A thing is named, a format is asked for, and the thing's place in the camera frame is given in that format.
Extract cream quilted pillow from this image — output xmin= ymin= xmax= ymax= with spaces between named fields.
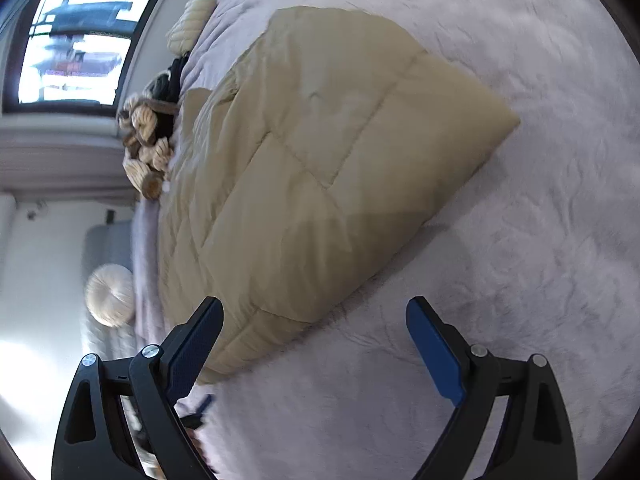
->
xmin=167 ymin=0 xmax=218 ymax=56

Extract cream brown striped knit garment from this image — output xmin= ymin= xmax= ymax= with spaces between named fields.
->
xmin=116 ymin=92 xmax=176 ymax=200

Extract window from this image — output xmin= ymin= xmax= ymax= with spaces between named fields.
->
xmin=2 ymin=0 xmax=168 ymax=111

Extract grey blue sofa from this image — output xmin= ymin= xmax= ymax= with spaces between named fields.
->
xmin=80 ymin=225 xmax=151 ymax=361

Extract round white pleated cushion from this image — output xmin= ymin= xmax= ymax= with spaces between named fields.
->
xmin=85 ymin=264 xmax=136 ymax=327

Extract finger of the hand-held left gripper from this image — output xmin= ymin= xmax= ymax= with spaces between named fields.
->
xmin=182 ymin=394 xmax=215 ymax=431

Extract beige puffer jacket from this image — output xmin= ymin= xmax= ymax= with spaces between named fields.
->
xmin=159 ymin=6 xmax=522 ymax=376

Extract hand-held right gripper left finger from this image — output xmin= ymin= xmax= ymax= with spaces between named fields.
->
xmin=51 ymin=296 xmax=224 ymax=480

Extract lavender bed blanket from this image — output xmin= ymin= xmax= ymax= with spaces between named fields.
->
xmin=131 ymin=0 xmax=640 ymax=480

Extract dark garment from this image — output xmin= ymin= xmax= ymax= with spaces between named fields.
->
xmin=147 ymin=52 xmax=192 ymax=107

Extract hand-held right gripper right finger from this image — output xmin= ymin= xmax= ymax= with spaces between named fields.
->
xmin=406 ymin=296 xmax=579 ymax=480

